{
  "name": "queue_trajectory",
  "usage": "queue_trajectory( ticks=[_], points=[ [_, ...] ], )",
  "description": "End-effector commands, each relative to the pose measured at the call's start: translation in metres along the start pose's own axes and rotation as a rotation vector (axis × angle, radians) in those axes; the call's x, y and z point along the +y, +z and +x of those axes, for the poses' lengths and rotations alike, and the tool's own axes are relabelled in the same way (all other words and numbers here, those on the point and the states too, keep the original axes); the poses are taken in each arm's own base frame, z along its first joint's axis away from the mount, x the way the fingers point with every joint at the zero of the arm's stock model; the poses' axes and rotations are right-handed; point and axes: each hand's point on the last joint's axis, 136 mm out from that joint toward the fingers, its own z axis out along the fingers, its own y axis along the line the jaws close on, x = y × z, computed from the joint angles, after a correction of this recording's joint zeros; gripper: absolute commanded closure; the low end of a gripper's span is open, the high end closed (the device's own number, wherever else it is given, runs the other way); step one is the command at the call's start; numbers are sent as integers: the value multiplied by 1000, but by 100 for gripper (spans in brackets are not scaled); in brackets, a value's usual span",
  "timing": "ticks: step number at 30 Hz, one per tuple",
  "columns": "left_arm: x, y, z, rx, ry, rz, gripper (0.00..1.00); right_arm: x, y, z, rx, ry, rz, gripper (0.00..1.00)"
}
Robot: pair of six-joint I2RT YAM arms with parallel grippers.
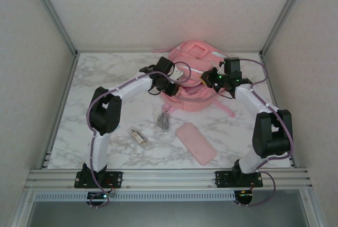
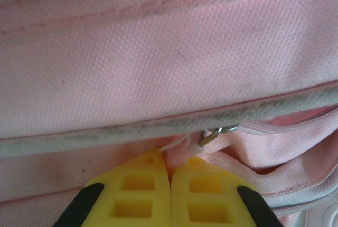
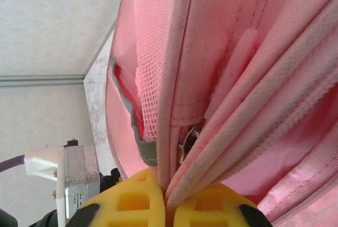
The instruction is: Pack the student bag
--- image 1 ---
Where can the aluminium lower frame post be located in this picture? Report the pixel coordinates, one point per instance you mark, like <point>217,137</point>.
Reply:
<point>19,211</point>
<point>314,211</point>

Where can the aluminium mounting rail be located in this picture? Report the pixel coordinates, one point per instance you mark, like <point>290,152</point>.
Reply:
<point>169,179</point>

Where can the pink pencil case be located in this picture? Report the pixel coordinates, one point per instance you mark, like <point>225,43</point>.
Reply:
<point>195,143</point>

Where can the ruler set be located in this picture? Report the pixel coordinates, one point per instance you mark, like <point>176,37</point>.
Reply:
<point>163,121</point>

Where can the grey lower panel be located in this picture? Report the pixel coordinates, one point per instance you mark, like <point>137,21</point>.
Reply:
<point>169,215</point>

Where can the controller board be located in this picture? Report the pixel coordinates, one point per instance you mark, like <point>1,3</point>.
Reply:
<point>96,196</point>
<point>244,198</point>

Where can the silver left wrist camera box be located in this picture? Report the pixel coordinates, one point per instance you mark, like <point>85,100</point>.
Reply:
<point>177,73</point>

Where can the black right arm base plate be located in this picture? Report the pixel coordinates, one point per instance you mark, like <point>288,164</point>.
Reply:
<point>224,179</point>

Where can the left controller board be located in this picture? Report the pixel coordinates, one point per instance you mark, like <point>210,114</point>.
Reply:
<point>96,196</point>

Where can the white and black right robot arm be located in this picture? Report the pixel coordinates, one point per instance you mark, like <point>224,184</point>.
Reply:
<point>253,100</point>

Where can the right controller board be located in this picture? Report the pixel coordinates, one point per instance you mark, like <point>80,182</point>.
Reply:
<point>244,198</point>

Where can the aluminium table side rail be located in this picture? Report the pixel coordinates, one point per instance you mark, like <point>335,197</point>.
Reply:
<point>266,71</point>
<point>71,71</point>

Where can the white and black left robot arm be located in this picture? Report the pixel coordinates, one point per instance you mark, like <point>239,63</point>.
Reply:
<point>99,153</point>

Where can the pink student backpack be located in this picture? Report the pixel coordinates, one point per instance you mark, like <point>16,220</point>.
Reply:
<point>192,100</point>

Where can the aluminium frame post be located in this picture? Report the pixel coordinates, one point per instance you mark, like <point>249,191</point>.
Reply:
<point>314,211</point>
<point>19,211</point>
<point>285,15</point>
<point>52,13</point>

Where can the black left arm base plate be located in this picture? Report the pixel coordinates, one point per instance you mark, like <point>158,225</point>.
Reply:
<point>116,178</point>

